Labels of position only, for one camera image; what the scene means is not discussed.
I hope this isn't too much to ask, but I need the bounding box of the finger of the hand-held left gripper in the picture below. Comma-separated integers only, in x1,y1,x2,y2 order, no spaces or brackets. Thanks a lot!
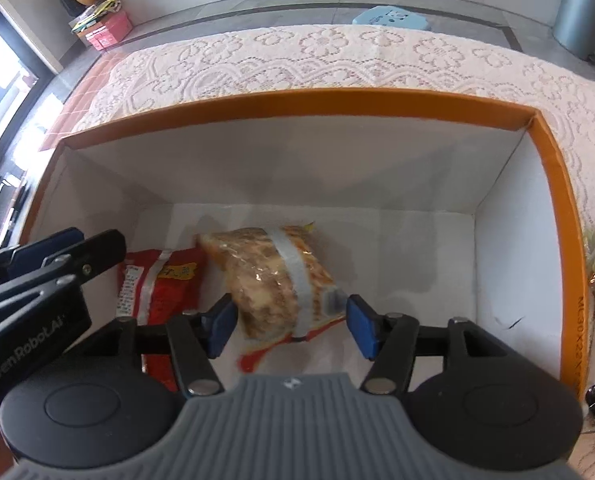
0,227,86,286
0,229,127,333

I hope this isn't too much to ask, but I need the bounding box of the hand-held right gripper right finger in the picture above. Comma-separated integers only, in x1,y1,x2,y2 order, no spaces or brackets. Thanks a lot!
346,294,498,395

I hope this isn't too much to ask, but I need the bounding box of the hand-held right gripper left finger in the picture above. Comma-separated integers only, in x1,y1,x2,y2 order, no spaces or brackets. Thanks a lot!
112,292,239,396

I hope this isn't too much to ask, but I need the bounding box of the red snack packet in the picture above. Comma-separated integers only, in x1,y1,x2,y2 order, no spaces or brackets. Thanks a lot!
116,247,208,391

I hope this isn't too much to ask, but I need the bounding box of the clear cracker packet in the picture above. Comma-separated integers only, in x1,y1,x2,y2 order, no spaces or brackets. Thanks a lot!
195,222,351,373

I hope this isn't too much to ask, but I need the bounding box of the orange rimmed cardboard box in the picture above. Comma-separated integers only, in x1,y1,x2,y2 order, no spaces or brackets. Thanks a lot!
20,87,593,411

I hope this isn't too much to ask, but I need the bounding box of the black framed glass door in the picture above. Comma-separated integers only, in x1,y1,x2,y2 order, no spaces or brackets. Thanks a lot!
0,0,56,261

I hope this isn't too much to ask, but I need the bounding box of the pink cardboard box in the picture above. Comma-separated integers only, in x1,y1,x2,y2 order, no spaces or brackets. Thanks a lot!
85,12,131,51

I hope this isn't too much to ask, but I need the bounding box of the white lace tablecloth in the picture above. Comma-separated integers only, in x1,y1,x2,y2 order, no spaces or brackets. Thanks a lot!
72,25,595,241

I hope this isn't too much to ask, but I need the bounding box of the light blue plastic stool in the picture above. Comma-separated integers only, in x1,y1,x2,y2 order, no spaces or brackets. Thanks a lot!
352,4,431,31

